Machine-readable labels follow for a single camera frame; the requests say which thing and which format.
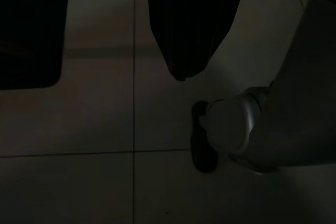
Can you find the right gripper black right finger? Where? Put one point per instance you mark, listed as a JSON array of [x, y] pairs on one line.
[[212, 11]]

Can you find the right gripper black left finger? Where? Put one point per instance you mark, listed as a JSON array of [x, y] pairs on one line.
[[170, 24]]

